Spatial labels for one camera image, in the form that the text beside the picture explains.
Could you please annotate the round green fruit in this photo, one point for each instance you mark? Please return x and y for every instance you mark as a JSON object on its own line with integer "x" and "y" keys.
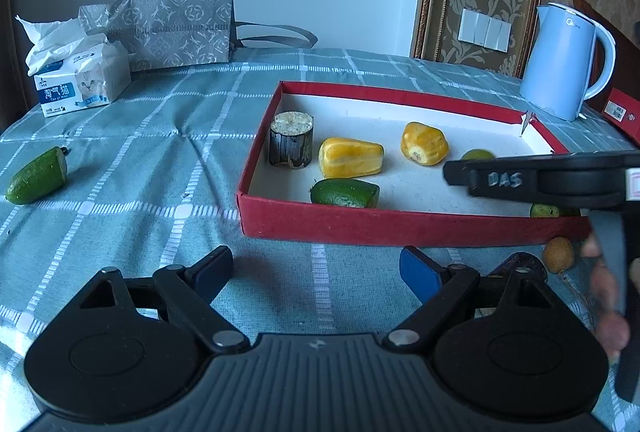
{"x": 477, "y": 155}

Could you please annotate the light blue electric kettle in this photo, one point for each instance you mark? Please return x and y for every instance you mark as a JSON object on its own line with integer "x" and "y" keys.
{"x": 555, "y": 66}

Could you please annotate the round yellow fruit piece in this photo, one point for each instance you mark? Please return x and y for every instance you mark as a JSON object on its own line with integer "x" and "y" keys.
{"x": 422, "y": 144}

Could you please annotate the white tissue pack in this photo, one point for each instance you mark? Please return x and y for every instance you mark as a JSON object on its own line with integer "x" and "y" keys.
{"x": 80, "y": 81}

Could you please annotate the small green fruit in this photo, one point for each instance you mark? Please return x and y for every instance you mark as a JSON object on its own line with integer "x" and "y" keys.
{"x": 545, "y": 211}

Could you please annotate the silver patterned gift bag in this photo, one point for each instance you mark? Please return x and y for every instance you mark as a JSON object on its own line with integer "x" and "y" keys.
{"x": 170, "y": 31}

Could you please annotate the green cucumber piece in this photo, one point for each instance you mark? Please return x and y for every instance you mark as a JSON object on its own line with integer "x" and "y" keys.
{"x": 37, "y": 177}
{"x": 340, "y": 192}

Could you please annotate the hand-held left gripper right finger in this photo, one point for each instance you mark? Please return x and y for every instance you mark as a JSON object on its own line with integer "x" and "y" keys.
{"x": 420, "y": 275}

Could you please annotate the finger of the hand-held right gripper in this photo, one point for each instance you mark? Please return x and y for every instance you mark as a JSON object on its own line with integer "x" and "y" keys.
{"x": 500, "y": 179}

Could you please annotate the long yellow fruit piece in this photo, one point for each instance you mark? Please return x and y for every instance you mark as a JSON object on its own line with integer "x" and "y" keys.
{"x": 350, "y": 157}

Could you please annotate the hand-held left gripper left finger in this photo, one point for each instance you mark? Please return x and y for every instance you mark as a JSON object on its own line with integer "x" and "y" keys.
{"x": 212, "y": 270}

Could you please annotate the person's right hand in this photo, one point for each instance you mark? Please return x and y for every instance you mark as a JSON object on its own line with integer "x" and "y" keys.
{"x": 612, "y": 337}

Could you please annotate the white wall switch panel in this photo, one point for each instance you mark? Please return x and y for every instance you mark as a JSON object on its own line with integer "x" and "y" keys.
{"x": 482, "y": 29}

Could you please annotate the dark round fruit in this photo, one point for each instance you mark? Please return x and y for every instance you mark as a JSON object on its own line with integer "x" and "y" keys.
{"x": 515, "y": 259}

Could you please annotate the red flat box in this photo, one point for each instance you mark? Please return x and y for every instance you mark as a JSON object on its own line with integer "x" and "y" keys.
{"x": 625, "y": 104}

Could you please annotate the dark wooden log stump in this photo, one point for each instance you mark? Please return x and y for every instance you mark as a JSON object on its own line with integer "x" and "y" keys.
{"x": 290, "y": 144}

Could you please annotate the red cardboard tray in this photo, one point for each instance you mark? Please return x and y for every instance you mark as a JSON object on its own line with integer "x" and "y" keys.
{"x": 350, "y": 224}

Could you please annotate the teal checked tablecloth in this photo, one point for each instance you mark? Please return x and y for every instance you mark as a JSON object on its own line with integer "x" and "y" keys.
{"x": 150, "y": 136}

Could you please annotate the small brown fruit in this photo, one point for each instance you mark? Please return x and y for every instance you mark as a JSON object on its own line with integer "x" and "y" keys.
{"x": 557, "y": 254}

